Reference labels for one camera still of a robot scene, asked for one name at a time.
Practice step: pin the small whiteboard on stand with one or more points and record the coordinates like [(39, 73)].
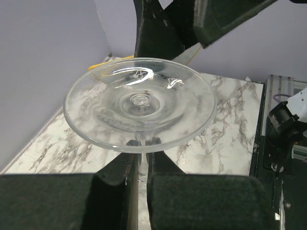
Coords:
[(185, 58)]

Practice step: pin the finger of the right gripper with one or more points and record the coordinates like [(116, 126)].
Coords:
[(156, 36), (215, 18)]

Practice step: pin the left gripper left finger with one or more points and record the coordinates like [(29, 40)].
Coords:
[(104, 200)]

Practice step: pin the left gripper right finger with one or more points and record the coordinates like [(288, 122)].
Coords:
[(180, 201)]

